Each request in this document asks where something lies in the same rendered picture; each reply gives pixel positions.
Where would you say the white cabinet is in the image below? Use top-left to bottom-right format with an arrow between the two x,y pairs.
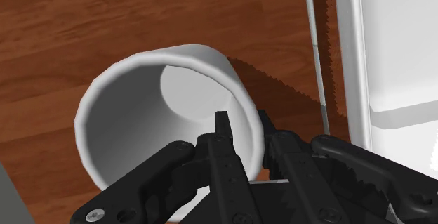
333,0 -> 438,180

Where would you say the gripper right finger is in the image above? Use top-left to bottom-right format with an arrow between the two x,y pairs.
256,109 -> 438,224

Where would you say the white cup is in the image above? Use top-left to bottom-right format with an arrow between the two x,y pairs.
73,44 -> 266,223

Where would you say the thin grey rod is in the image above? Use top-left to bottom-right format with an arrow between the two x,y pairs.
302,0 -> 331,136

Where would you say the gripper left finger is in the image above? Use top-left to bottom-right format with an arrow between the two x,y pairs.
69,110 -> 265,224

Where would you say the grey block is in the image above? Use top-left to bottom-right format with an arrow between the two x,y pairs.
0,162 -> 37,224

